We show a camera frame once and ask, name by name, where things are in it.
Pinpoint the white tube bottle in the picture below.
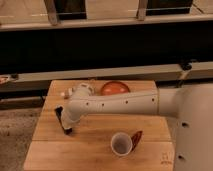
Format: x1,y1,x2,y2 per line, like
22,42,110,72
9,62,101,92
60,88,74,99

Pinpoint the orange bowl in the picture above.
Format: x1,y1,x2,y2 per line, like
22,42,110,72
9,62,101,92
101,81,130,95

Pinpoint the grey window frame rail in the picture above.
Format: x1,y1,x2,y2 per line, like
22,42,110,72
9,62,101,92
0,0,213,33

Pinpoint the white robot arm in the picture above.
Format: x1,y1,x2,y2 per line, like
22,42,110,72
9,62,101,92
61,83,213,171

